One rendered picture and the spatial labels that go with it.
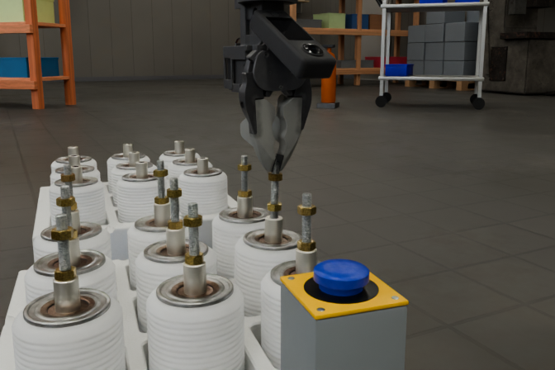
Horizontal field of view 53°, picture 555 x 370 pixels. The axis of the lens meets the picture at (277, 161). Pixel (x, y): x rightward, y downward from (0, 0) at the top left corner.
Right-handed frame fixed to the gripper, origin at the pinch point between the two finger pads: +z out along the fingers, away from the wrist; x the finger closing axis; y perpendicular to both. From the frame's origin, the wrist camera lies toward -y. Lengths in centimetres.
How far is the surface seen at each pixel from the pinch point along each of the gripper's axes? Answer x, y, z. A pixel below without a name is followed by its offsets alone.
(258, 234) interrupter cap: 1.2, 2.8, 9.8
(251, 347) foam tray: 9.0, -9.4, 17.3
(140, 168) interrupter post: 3.0, 44.5, 8.0
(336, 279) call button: 12.3, -27.9, 2.5
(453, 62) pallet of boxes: -589, 491, -3
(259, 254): 3.8, -2.1, 10.4
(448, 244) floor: -74, 37, 35
